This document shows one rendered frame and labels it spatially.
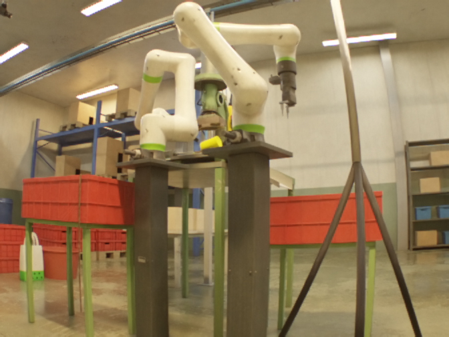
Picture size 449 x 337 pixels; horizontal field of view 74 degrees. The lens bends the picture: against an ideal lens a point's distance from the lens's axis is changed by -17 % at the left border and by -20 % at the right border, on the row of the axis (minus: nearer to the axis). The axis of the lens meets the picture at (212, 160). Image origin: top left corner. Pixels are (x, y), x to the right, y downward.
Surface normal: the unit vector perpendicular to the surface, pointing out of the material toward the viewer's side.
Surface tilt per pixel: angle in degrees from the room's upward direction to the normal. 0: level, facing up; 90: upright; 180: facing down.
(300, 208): 90
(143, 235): 90
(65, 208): 90
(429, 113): 90
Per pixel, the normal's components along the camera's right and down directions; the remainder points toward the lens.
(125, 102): -0.46, -0.15
